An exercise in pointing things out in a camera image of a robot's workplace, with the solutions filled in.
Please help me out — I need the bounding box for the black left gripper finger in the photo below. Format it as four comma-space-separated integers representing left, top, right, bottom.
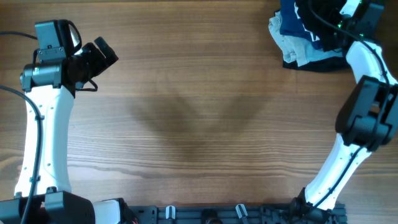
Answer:
95, 37, 119, 67
88, 43, 106, 75

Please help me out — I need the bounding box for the black polo shirt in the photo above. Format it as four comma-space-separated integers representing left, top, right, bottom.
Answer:
295, 0, 346, 51

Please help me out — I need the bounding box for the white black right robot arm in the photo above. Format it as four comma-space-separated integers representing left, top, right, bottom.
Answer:
287, 1, 397, 223

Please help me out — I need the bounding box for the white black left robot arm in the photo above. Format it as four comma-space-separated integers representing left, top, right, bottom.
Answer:
1, 19, 137, 223

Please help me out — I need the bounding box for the navy blue folded shirt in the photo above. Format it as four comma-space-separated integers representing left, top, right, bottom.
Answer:
280, 0, 323, 50

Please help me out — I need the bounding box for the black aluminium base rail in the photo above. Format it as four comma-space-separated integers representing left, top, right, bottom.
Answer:
124, 203, 348, 224

